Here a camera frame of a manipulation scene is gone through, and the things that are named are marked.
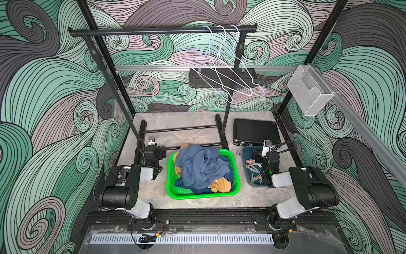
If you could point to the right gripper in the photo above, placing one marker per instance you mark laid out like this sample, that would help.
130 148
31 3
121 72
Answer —
258 156

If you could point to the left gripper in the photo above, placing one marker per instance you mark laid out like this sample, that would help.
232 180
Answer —
161 152

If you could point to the navy Mickey print t-shirt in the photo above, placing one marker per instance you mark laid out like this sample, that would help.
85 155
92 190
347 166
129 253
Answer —
205 177

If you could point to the slate blue t-shirt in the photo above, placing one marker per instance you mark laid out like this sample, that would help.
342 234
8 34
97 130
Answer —
199 168

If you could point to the tan cartoon print t-shirt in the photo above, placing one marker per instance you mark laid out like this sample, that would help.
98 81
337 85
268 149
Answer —
220 184

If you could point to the white wire hanger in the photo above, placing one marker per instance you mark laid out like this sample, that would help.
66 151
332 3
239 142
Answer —
227 49

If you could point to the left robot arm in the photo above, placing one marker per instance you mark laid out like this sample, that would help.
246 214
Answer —
120 190

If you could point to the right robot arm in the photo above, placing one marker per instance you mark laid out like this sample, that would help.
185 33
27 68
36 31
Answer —
312 188

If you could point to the teal plastic tray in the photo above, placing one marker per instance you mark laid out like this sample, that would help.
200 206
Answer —
247 155

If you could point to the black ribbed case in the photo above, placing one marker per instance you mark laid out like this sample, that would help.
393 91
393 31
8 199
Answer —
254 132

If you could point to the green plastic basket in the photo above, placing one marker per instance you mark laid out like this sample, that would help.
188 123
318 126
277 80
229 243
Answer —
178 193

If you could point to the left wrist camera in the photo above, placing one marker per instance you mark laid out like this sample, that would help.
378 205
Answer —
151 140

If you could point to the black clothes rack frame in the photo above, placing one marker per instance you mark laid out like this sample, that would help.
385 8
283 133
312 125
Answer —
121 95

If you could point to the clear mesh wall bin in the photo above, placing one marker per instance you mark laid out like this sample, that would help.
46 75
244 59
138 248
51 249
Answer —
310 89

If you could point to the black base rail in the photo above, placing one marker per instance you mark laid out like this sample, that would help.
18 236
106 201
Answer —
260 218

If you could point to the white slotted cable duct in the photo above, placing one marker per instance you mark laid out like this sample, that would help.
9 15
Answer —
184 238

